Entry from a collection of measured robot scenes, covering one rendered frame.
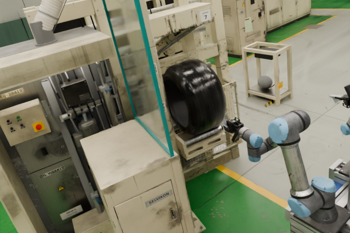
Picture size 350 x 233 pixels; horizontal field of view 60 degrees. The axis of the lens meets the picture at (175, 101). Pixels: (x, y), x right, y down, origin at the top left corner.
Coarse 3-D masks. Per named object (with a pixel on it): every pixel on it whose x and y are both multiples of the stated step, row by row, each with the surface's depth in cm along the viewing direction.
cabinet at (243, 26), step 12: (228, 0) 605; (240, 0) 600; (252, 0) 620; (264, 0) 643; (228, 12) 617; (240, 12) 609; (252, 12) 630; (264, 12) 652; (228, 24) 631; (240, 24) 617; (252, 24) 638; (264, 24) 662; (228, 36) 645; (240, 36) 625; (252, 36) 647; (264, 36) 671; (228, 48) 659; (240, 48) 635
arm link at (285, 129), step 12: (276, 120) 147; (288, 120) 145; (300, 120) 146; (276, 132) 146; (288, 132) 143; (300, 132) 148; (288, 144) 146; (288, 156) 149; (300, 156) 149; (288, 168) 152; (300, 168) 149; (300, 180) 150; (300, 192) 151; (312, 192) 151; (300, 204) 150; (312, 204) 151; (300, 216) 154
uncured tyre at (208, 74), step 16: (176, 64) 221; (192, 64) 215; (176, 80) 210; (192, 80) 205; (208, 80) 207; (176, 96) 254; (192, 96) 202; (208, 96) 205; (224, 96) 213; (176, 112) 252; (192, 112) 206; (208, 112) 207; (224, 112) 216; (192, 128) 215; (208, 128) 220
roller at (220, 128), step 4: (212, 128) 232; (216, 128) 232; (220, 128) 232; (204, 132) 229; (208, 132) 229; (212, 132) 230; (216, 132) 232; (196, 136) 226; (200, 136) 226; (204, 136) 227; (208, 136) 230; (184, 140) 224; (188, 140) 223; (192, 140) 224; (196, 140) 225; (188, 144) 223
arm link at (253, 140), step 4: (244, 132) 182; (248, 132) 180; (252, 132) 179; (244, 136) 181; (248, 136) 178; (252, 136) 176; (256, 136) 175; (260, 136) 175; (248, 140) 178; (252, 140) 175; (256, 140) 174; (260, 140) 175; (248, 144) 179; (252, 144) 175; (256, 144) 175; (260, 144) 176
